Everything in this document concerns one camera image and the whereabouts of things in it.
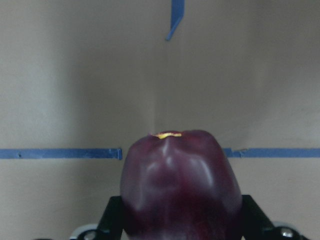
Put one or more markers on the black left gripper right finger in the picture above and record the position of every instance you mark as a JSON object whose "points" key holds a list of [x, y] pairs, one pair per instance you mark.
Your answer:
{"points": [[256, 225]]}

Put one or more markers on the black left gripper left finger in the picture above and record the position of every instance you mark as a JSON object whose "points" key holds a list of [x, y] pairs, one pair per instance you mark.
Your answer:
{"points": [[110, 226]]}

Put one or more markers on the dark red apple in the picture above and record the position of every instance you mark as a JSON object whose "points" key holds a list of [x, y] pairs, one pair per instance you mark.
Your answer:
{"points": [[180, 186]]}

